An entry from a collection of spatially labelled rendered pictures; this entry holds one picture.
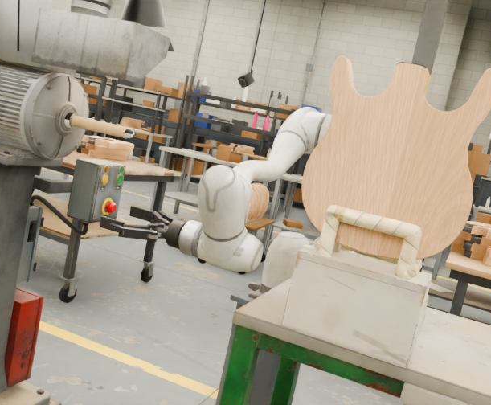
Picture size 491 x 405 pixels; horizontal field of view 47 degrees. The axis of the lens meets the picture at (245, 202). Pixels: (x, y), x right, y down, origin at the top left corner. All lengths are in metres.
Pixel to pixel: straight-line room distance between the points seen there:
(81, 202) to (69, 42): 0.60
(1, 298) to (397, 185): 1.32
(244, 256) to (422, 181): 0.46
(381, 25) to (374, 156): 11.70
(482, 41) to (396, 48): 1.66
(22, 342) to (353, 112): 1.40
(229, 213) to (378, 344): 0.43
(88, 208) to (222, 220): 0.74
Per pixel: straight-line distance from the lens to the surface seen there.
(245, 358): 1.33
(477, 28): 12.72
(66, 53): 1.59
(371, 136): 1.22
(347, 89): 1.25
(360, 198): 1.23
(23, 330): 2.12
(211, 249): 1.40
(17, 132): 1.75
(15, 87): 1.74
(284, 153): 1.69
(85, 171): 1.95
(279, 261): 2.17
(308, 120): 1.79
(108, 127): 1.66
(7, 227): 1.93
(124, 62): 1.48
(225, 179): 1.28
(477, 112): 1.21
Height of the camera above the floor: 1.33
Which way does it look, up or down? 7 degrees down
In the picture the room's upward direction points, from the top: 12 degrees clockwise
